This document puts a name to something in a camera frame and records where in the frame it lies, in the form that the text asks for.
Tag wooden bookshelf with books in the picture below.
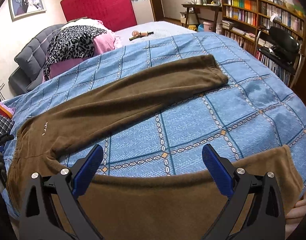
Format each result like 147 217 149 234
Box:
220 0 306 87

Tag leopard print cloth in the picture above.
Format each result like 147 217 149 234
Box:
43 25 107 81

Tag red padded wardrobe door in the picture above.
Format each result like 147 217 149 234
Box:
61 0 137 31

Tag person's hand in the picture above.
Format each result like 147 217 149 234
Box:
285 191 306 238

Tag black office chair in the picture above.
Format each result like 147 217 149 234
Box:
254 26 303 76

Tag plaid checked pillow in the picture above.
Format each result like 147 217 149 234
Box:
0 114 14 136

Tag pink folded blanket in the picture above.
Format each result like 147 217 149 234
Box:
49 18 120 80

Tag grey upholstered headboard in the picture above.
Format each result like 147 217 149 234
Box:
8 24 64 95

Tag pink plastic bin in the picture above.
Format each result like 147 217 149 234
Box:
203 21 215 32

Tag white wardrobe door panel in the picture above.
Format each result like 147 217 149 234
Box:
131 0 154 24

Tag blue patterned bed quilt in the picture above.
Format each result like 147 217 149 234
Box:
1 31 306 221

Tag brown fleece pants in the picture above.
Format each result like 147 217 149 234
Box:
7 55 303 239

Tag framed wedding photo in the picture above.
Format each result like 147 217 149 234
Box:
8 0 46 22

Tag orange pink folded cloth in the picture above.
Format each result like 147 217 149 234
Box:
0 102 15 119

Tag dark wooden desk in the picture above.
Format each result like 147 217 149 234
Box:
182 3 222 33

